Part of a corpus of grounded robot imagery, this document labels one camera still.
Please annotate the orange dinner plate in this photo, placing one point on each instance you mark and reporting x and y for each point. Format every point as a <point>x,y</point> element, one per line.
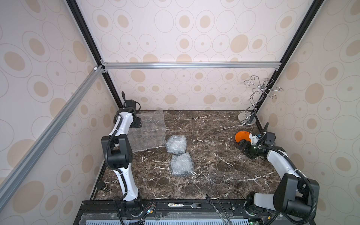
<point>242,135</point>

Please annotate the black tongs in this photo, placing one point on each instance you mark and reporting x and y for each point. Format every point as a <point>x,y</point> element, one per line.
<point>224,216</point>

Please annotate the black base platform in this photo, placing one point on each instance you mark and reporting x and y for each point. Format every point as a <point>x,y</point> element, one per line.
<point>157,212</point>

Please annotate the chrome wire mug tree stand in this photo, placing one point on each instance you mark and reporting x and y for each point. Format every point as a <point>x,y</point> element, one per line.
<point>260,91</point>

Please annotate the black round knob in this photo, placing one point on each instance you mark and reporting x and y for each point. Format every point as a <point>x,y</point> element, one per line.
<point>101,185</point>

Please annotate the black frame post back right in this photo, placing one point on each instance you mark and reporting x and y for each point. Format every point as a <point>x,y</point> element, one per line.
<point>304,25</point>

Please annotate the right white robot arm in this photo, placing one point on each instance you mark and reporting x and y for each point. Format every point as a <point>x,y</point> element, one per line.
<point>296,197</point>

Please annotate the black frame post back left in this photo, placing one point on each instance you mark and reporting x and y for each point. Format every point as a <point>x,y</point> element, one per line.
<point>86,34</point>

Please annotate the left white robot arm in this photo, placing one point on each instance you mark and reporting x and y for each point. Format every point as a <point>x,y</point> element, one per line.
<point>118,153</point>

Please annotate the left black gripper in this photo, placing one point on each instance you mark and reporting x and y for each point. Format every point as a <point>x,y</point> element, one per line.
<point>138,123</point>

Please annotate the black frame post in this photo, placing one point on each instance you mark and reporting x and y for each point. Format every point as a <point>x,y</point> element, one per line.
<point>86,34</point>
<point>304,25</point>

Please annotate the aluminium rail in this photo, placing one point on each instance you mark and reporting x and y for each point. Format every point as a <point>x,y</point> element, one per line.
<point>193,65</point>
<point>22,169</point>

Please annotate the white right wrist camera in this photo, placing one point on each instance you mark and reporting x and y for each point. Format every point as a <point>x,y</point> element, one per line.
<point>253,139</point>

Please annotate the fork with patterned handle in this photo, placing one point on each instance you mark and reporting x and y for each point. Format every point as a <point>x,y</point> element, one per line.
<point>193,206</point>

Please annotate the aluminium rail back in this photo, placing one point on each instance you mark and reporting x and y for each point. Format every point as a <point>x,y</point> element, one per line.
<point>193,65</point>

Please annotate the bubble wrap sheet around orange plate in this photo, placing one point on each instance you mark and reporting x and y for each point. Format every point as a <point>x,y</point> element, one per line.
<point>151,134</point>

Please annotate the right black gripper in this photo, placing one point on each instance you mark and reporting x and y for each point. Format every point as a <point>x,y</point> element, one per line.
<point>266,135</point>

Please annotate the aluminium rail left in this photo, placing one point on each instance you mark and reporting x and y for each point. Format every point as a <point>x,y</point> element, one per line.
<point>22,169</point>

